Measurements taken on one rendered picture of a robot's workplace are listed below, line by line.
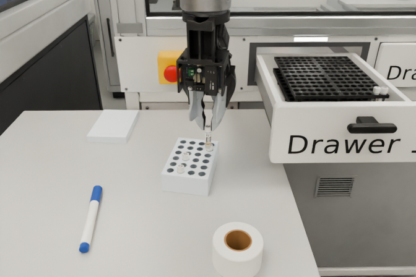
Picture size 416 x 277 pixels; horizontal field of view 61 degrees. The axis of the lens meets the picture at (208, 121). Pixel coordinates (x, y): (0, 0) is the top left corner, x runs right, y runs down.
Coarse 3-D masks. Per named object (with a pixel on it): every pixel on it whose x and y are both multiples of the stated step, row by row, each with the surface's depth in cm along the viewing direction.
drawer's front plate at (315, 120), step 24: (288, 120) 57; (312, 120) 57; (336, 120) 57; (384, 120) 57; (408, 120) 57; (288, 144) 59; (312, 144) 59; (360, 144) 60; (384, 144) 60; (408, 144) 60
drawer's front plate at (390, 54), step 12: (384, 48) 85; (396, 48) 85; (408, 48) 85; (384, 60) 86; (396, 60) 86; (408, 60) 86; (384, 72) 88; (396, 72) 88; (408, 72) 88; (396, 84) 89; (408, 84) 89
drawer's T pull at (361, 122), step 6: (360, 120) 56; (366, 120) 56; (372, 120) 56; (348, 126) 54; (354, 126) 54; (360, 126) 54; (366, 126) 54; (372, 126) 54; (378, 126) 54; (384, 126) 54; (390, 126) 54; (396, 126) 54; (354, 132) 54; (360, 132) 54; (366, 132) 54; (372, 132) 54; (378, 132) 54; (384, 132) 54; (390, 132) 54
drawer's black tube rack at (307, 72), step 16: (288, 64) 80; (304, 64) 80; (320, 64) 80; (336, 64) 80; (352, 64) 80; (288, 80) 72; (304, 80) 72; (320, 80) 72; (336, 80) 72; (352, 80) 72; (368, 80) 72; (288, 96) 72
